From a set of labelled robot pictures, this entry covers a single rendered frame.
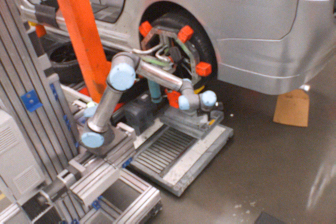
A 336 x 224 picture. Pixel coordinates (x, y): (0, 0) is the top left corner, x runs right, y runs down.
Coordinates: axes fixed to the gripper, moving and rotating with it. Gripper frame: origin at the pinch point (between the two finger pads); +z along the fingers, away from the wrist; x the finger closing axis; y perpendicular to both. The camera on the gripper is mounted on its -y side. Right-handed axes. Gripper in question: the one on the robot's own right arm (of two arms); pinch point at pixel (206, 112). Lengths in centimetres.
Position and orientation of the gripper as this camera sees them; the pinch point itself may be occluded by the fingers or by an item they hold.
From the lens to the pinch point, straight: 200.9
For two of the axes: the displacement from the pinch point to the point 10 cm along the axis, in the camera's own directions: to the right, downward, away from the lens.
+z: 0.0, 2.8, 9.6
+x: 1.8, 9.5, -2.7
